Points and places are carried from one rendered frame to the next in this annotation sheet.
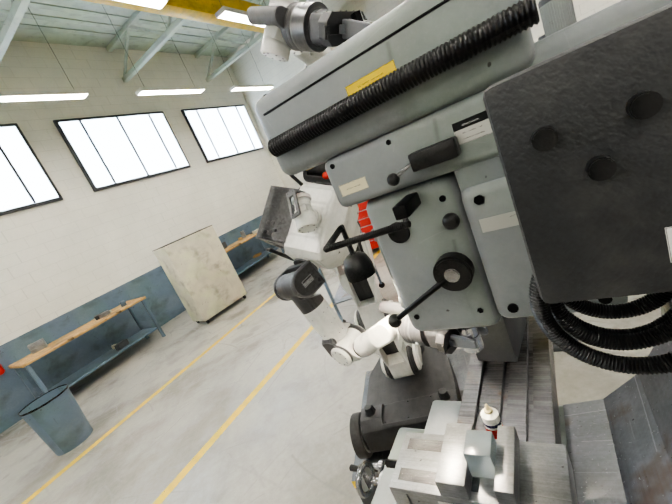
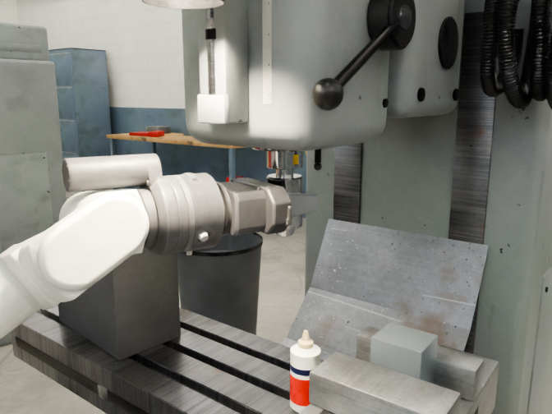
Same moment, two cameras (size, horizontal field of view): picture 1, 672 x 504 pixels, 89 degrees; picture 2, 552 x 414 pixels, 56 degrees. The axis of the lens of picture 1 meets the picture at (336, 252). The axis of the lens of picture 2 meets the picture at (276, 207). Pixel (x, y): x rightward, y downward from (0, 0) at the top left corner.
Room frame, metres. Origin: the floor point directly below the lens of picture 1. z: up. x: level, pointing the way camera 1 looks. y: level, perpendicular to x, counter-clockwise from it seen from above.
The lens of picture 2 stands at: (0.69, 0.44, 1.37)
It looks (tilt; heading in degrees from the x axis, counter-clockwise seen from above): 12 degrees down; 273
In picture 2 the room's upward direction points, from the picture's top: straight up
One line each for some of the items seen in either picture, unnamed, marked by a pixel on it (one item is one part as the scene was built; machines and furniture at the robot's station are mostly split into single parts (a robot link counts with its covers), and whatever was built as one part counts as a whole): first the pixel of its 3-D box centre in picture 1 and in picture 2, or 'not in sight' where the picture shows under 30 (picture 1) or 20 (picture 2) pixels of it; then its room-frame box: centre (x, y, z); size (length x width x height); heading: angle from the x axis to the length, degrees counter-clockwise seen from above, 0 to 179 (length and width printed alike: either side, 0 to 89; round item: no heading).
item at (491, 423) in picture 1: (492, 422); (305, 368); (0.68, -0.18, 1.01); 0.04 x 0.04 x 0.11
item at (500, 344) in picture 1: (495, 315); (113, 275); (1.01, -0.40, 1.06); 0.22 x 0.12 x 0.20; 139
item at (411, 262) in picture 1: (440, 245); (287, 9); (0.70, -0.21, 1.47); 0.21 x 0.19 x 0.32; 145
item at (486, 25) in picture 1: (374, 95); not in sight; (0.57, -0.15, 1.79); 0.45 x 0.04 x 0.04; 55
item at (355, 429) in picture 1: (361, 434); not in sight; (1.41, 0.24, 0.50); 0.20 x 0.05 x 0.20; 164
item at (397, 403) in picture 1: (406, 374); not in sight; (1.57, -0.09, 0.59); 0.64 x 0.52 x 0.33; 164
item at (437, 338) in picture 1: (436, 331); (221, 210); (0.78, -0.16, 1.23); 0.13 x 0.12 x 0.10; 126
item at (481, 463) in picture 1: (481, 453); (403, 360); (0.57, -0.11, 1.07); 0.06 x 0.05 x 0.06; 146
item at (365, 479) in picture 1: (374, 480); not in sight; (0.99, 0.20, 0.66); 0.16 x 0.12 x 0.12; 55
